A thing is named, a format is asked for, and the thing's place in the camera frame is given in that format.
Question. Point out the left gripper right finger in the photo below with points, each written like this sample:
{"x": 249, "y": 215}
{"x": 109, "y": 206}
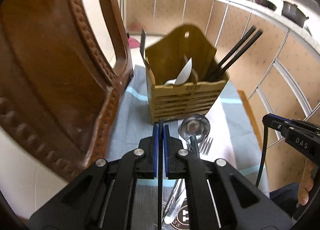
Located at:
{"x": 218, "y": 196}

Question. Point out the right hand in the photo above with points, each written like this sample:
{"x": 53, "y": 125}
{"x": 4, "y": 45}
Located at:
{"x": 306, "y": 183}

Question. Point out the steel ladle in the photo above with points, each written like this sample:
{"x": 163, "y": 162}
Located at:
{"x": 194, "y": 129}

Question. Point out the steel fork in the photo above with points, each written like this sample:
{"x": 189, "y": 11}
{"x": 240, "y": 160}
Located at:
{"x": 178, "y": 193}

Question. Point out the dark cooking pot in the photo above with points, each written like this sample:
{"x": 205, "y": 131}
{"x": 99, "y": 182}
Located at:
{"x": 293, "y": 13}

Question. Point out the round black coaster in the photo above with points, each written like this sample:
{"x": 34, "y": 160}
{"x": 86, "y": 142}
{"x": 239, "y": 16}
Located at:
{"x": 181, "y": 221}

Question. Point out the red floor mat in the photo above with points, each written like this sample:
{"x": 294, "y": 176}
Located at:
{"x": 133, "y": 43}

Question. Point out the wooden utensil holder box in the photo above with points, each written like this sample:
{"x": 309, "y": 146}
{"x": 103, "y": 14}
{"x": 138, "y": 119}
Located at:
{"x": 165, "y": 59}

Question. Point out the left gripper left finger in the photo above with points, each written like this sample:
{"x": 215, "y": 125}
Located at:
{"x": 102, "y": 196}

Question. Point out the white plastic rice spoon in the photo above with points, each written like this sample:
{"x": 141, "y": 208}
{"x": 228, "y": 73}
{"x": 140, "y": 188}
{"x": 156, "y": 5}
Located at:
{"x": 183, "y": 76}

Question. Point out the black chopstick four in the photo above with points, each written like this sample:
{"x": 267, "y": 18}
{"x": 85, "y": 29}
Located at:
{"x": 248, "y": 43}

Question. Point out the black chopstick three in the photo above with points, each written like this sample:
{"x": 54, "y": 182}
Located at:
{"x": 231, "y": 52}

